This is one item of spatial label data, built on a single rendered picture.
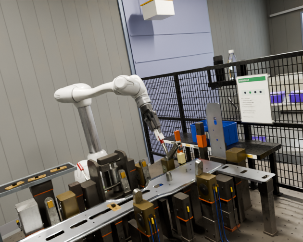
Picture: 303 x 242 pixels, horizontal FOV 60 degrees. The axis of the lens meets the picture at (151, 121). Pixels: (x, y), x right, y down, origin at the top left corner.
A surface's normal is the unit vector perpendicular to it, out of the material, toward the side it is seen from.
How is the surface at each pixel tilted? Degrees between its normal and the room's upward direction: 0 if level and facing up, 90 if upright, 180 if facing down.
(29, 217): 90
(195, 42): 90
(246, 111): 90
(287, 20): 90
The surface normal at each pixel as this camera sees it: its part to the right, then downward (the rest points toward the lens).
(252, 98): -0.80, 0.25
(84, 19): 0.68, 0.00
